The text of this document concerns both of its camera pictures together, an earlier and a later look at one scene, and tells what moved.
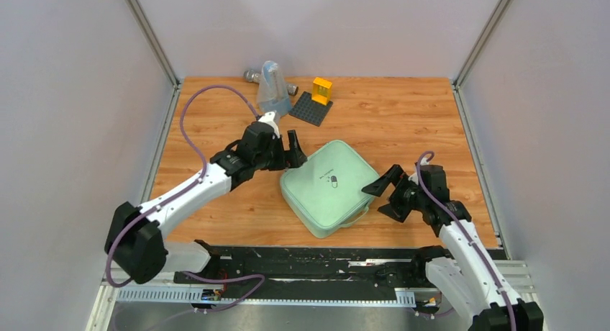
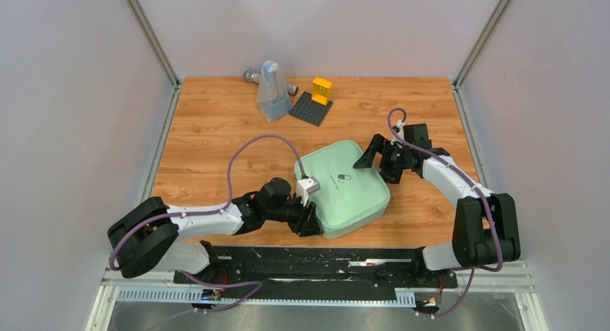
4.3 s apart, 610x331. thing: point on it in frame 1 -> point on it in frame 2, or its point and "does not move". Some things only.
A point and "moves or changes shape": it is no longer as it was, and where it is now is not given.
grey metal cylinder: x=249 y=75 does not move
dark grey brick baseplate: x=310 y=111 does not move
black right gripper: x=393 y=175 -> x=378 y=144
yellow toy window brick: x=321 y=91 does not move
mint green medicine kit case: x=329 y=189 moves or changes shape
